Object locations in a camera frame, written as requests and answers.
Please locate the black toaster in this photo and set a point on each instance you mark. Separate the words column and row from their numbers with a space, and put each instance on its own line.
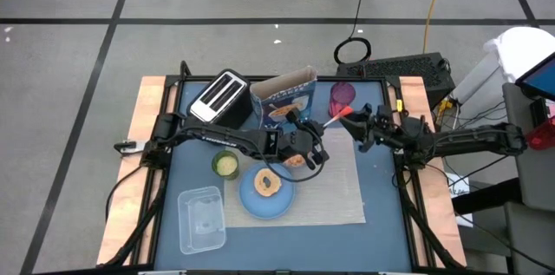
column 221, row 97

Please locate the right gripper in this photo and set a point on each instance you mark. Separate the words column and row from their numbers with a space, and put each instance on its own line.
column 383, row 129

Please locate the white paper sheet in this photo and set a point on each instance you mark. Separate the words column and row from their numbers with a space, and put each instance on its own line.
column 461, row 188

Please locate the power strip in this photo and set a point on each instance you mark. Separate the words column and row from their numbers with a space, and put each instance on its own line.
column 128, row 146

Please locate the beige woven placemat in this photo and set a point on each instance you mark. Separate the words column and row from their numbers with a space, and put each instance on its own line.
column 338, row 197

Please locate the red plastic object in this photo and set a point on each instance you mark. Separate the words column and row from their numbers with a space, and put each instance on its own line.
column 542, row 136

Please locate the yellow tape tag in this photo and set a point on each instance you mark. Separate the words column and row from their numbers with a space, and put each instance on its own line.
column 399, row 104

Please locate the blue plate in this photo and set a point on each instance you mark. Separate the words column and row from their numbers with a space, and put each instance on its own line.
column 264, row 205

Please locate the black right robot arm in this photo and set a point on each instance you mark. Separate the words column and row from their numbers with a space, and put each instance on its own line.
column 468, row 140

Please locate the tablet screen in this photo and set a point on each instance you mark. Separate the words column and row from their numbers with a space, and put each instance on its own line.
column 542, row 80

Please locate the toasted bagel half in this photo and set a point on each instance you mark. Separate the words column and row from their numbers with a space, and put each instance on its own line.
column 260, row 184

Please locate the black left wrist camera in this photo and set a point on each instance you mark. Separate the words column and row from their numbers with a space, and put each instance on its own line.
column 293, row 117

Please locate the clear plastic container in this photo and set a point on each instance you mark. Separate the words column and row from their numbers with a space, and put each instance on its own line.
column 201, row 223

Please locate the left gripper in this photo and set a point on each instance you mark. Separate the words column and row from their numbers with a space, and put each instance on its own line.
column 297, row 145

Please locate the orange cereal flakes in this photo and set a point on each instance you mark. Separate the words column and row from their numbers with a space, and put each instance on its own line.
column 295, row 161

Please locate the black frame strut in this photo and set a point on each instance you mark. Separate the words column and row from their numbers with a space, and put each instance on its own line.
column 139, row 227
column 427, row 231

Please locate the pink faceted tumbler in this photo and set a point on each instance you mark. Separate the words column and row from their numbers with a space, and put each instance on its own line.
column 342, row 95

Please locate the orange plastic spoon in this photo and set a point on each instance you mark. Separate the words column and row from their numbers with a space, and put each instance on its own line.
column 342, row 113

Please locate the green glass tumbler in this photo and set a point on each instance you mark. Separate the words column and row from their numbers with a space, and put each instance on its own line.
column 225, row 165

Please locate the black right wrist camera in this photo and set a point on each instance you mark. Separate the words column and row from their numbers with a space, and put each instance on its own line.
column 383, row 112

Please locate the white lined bin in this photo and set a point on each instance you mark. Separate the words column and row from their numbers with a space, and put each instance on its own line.
column 516, row 49

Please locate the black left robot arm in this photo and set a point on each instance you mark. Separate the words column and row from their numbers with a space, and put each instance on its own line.
column 217, row 138

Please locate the black table frame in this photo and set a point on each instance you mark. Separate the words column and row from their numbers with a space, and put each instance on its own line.
column 355, row 79

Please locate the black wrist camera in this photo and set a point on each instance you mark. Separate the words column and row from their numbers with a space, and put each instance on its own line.
column 293, row 117
column 383, row 112

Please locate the blue frosted flakes cereal box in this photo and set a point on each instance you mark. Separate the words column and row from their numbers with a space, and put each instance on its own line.
column 282, row 93

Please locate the wooden side board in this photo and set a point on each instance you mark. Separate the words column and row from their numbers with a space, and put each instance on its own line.
column 438, row 205
column 126, row 205

